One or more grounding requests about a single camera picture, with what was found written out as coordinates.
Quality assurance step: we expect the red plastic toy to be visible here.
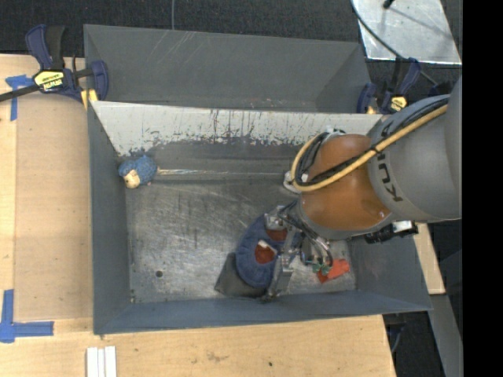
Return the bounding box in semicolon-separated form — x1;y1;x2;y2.
316;258;351;284

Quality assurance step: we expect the blue and red plush slipper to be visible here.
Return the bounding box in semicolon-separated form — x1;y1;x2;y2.
234;214;292;289

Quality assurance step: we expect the grey metal bin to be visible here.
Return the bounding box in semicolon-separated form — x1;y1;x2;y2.
83;24;434;335

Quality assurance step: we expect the pale wood board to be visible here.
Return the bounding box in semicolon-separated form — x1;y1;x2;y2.
13;92;94;323

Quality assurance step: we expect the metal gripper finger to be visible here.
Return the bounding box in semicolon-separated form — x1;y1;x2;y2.
264;211;285;232
262;254;295;302

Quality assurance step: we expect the black cylinder on white bracket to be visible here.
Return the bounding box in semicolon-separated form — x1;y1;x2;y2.
363;220;419;245

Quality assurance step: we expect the blue toy hedgehog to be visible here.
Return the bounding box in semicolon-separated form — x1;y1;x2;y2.
117;154;159;189

